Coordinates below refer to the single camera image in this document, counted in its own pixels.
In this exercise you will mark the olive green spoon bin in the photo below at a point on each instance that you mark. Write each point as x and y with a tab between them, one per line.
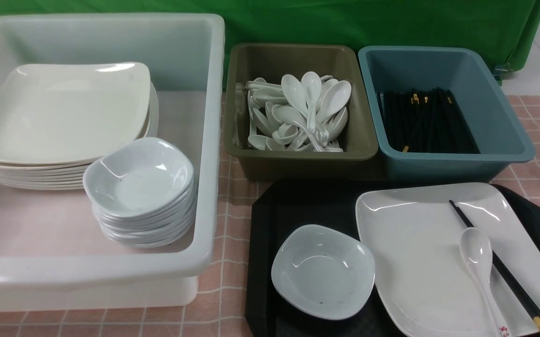
360	159

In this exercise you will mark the large white plastic tub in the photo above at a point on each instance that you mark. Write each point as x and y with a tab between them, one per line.
53	255

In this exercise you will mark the teal blue chopstick bin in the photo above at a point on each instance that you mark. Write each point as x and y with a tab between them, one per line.
495	126

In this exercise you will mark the white ceramic soup spoon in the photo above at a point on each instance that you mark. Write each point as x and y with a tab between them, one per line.
477	254

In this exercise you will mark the black chopsticks with gold tips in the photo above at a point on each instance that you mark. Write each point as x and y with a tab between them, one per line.
525	300

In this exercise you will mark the stack of white square plates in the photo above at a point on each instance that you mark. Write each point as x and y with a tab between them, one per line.
56	120

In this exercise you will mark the pile of white soup spoons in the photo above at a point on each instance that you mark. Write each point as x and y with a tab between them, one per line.
307	114

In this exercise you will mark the stack of small white bowls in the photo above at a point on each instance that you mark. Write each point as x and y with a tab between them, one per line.
144	194

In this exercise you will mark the white square rice plate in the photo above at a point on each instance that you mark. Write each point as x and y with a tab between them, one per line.
421	278

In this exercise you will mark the pile of black chopsticks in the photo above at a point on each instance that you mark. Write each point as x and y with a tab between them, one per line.
425	121

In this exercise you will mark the pink checkered tablecloth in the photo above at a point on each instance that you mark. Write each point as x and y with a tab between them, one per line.
218	309

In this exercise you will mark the small white bowl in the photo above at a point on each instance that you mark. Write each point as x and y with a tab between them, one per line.
324	273

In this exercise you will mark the green backdrop cloth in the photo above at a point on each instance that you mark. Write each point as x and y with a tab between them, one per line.
500	31

